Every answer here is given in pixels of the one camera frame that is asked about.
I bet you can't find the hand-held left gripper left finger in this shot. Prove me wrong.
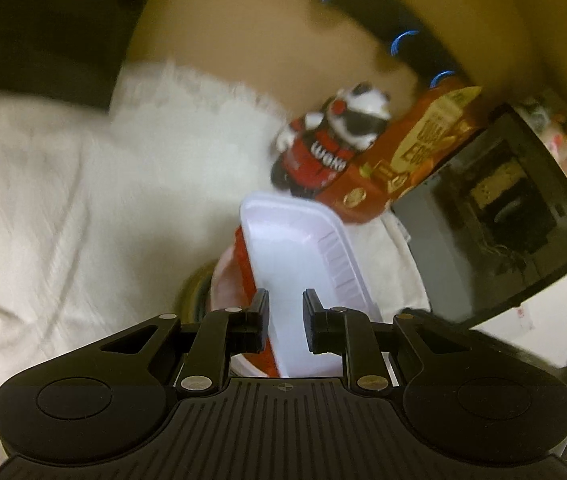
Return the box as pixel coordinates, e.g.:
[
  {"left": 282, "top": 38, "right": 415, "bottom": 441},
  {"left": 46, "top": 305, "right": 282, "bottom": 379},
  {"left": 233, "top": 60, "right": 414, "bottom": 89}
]
[{"left": 98, "top": 288, "right": 270, "bottom": 397}]

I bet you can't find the panda figurine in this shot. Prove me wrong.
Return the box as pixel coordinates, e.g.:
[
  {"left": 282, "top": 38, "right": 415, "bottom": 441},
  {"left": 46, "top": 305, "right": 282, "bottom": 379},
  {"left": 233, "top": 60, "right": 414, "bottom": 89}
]
[{"left": 270, "top": 82, "right": 394, "bottom": 201}]

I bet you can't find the white foam bowl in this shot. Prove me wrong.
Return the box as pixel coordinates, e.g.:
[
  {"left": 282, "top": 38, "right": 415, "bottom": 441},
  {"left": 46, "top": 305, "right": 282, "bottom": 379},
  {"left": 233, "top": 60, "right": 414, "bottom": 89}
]
[{"left": 177, "top": 252, "right": 284, "bottom": 378}]

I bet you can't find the white fluffy cloth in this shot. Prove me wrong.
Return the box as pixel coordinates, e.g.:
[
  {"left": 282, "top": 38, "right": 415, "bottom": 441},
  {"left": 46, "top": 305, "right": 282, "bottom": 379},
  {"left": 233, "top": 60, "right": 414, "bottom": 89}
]
[{"left": 0, "top": 60, "right": 444, "bottom": 411}]

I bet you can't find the red rectangular tray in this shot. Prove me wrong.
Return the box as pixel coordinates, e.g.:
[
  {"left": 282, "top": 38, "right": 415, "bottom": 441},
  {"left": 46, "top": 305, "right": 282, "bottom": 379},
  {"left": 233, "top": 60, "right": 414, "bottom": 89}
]
[{"left": 232, "top": 190, "right": 385, "bottom": 379}]

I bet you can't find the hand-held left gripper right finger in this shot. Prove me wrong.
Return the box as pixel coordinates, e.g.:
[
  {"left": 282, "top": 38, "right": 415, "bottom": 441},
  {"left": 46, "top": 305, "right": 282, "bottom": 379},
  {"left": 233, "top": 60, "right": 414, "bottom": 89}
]
[{"left": 302, "top": 288, "right": 469, "bottom": 397}]

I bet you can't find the dark screen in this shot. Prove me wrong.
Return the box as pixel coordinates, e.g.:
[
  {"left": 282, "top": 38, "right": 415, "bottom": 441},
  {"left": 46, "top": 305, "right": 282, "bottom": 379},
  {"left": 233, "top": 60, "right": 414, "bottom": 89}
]
[{"left": 0, "top": 0, "right": 164, "bottom": 111}]

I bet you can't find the red snack bag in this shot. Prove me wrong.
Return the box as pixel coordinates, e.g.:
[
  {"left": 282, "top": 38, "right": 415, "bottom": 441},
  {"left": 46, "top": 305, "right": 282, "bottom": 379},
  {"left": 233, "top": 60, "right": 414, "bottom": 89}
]
[{"left": 313, "top": 85, "right": 484, "bottom": 226}]

